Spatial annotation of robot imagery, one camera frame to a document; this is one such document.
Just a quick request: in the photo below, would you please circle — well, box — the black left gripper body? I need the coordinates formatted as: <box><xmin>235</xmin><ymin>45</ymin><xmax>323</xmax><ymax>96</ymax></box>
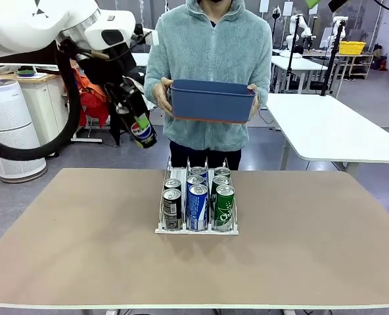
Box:
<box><xmin>79</xmin><ymin>49</ymin><xmax>135</xmax><ymax>87</ymax></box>

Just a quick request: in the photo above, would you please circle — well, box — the black Pepsi can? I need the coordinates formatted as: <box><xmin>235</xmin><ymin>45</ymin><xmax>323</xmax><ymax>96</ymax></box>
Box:
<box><xmin>115</xmin><ymin>104</ymin><xmax>158</xmax><ymax>150</ymax></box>
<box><xmin>162</xmin><ymin>188</ymin><xmax>183</xmax><ymax>230</ymax></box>
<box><xmin>164</xmin><ymin>178</ymin><xmax>182</xmax><ymax>193</ymax></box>

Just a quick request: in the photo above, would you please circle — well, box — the blue-grey tray with orange handles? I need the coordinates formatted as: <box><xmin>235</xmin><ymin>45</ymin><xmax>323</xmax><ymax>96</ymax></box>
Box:
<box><xmin>170</xmin><ymin>79</ymin><xmax>257</xmax><ymax>125</ymax></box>

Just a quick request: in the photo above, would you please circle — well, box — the left forearm in teal sleeve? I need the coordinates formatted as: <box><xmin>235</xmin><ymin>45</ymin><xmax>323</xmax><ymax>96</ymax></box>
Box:
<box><xmin>253</xmin><ymin>49</ymin><xmax>273</xmax><ymax>111</ymax></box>

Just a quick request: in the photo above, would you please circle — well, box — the right forearm in teal sleeve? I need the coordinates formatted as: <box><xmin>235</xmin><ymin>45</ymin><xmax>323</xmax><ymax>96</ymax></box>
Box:
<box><xmin>143</xmin><ymin>49</ymin><xmax>169</xmax><ymax>109</ymax></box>

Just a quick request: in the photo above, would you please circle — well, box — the person's right hand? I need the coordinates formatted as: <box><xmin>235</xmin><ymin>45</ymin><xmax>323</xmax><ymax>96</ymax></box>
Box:
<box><xmin>153</xmin><ymin>77</ymin><xmax>175</xmax><ymax>116</ymax></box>

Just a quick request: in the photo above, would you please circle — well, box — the person's left hand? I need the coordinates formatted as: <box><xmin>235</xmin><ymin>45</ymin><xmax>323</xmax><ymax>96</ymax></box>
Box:
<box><xmin>246</xmin><ymin>83</ymin><xmax>261</xmax><ymax>119</ymax></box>

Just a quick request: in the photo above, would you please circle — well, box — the orange red jacket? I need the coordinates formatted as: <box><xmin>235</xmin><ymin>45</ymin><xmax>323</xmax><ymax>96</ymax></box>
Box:
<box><xmin>71</xmin><ymin>67</ymin><xmax>112</xmax><ymax>129</ymax></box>

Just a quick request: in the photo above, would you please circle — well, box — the dark clothes and white bag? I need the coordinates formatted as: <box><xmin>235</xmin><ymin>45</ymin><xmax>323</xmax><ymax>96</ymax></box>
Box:
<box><xmin>108</xmin><ymin>68</ymin><xmax>149</xmax><ymax>147</ymax></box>

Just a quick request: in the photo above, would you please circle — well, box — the white background table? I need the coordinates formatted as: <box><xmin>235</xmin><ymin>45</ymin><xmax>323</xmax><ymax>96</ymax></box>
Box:
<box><xmin>130</xmin><ymin>52</ymin><xmax>151</xmax><ymax>68</ymax></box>
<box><xmin>271</xmin><ymin>55</ymin><xmax>329</xmax><ymax>95</ymax></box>

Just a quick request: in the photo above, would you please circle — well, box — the yellow plastic basket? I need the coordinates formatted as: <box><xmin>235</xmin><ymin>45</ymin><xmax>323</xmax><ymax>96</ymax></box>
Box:
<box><xmin>338</xmin><ymin>41</ymin><xmax>367</xmax><ymax>56</ymax></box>

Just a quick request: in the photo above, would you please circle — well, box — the black tripod pole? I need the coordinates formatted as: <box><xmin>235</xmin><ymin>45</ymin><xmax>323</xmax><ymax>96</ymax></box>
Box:
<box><xmin>281</xmin><ymin>14</ymin><xmax>302</xmax><ymax>95</ymax></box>
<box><xmin>319</xmin><ymin>19</ymin><xmax>346</xmax><ymax>98</ymax></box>

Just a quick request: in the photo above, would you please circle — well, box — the white desk with wooden top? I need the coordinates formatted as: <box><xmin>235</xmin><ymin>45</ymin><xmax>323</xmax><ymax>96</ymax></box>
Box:
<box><xmin>16</xmin><ymin>73</ymin><xmax>70</xmax><ymax>145</ymax></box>

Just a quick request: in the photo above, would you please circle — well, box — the wooden low shelf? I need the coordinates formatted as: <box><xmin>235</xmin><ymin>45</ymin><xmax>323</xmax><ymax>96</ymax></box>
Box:
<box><xmin>344</xmin><ymin>54</ymin><xmax>375</xmax><ymax>80</ymax></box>

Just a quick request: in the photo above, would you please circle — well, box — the person in teal fleece jacket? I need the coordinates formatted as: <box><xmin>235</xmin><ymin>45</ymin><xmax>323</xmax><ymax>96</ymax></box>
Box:
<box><xmin>143</xmin><ymin>0</ymin><xmax>274</xmax><ymax>171</ymax></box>

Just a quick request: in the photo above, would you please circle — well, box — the white cylindrical air purifier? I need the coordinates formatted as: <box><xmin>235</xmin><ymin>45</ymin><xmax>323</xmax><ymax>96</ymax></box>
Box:
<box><xmin>0</xmin><ymin>78</ymin><xmax>47</xmax><ymax>184</ymax></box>

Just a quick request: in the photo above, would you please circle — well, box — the large white side table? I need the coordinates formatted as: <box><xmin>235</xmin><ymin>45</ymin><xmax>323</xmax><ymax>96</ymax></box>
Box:
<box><xmin>265</xmin><ymin>93</ymin><xmax>389</xmax><ymax>171</ymax></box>

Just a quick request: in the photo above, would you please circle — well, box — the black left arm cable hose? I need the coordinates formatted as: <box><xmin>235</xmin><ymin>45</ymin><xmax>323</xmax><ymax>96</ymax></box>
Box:
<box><xmin>0</xmin><ymin>39</ymin><xmax>83</xmax><ymax>161</ymax></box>

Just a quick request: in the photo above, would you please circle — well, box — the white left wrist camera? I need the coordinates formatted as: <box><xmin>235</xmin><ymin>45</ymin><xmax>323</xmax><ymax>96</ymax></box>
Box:
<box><xmin>128</xmin><ymin>24</ymin><xmax>161</xmax><ymax>47</ymax></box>

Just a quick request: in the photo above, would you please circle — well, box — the white wire can dispenser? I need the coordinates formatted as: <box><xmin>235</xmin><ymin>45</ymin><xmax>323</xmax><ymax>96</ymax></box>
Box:
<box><xmin>154</xmin><ymin>156</ymin><xmax>240</xmax><ymax>236</ymax></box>

